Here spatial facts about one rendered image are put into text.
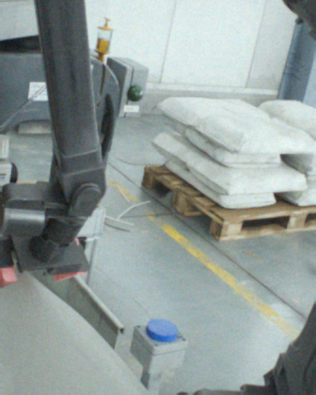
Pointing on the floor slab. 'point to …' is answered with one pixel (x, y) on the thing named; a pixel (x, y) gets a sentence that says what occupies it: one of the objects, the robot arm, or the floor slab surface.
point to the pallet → (229, 224)
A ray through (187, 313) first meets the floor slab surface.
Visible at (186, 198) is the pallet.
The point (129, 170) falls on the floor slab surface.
